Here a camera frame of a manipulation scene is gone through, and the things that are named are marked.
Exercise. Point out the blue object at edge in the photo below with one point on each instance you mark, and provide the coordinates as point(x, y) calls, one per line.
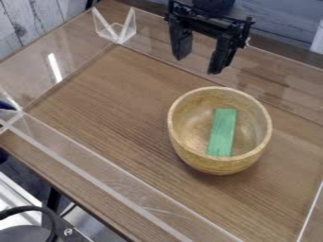
point(5, 106)

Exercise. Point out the green rectangular block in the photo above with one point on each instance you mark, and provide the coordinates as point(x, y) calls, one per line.
point(222, 135)

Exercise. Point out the brown wooden bowl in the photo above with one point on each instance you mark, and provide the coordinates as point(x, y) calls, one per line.
point(190, 123)

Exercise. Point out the clear acrylic corner bracket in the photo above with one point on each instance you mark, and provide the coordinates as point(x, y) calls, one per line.
point(115, 32)

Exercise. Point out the clear acrylic tray wall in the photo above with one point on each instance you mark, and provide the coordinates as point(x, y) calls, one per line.
point(89, 130)

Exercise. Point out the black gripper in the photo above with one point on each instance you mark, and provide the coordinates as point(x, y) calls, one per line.
point(215, 19)

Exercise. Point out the black metal table leg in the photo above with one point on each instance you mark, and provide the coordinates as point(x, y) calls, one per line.
point(53, 200)

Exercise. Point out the metal bracket with screw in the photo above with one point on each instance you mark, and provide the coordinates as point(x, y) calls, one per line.
point(67, 233)

